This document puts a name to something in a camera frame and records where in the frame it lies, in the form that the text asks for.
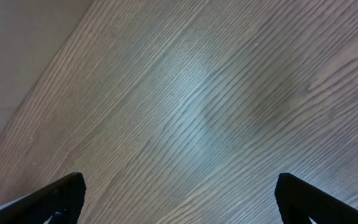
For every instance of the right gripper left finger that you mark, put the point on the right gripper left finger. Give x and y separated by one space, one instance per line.
58 202

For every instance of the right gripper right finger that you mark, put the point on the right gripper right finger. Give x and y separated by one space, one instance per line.
300 202

